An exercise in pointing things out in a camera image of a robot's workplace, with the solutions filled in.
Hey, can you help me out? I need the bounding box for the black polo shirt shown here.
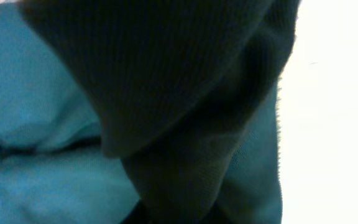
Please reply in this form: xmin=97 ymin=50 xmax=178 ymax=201
xmin=0 ymin=0 xmax=300 ymax=223

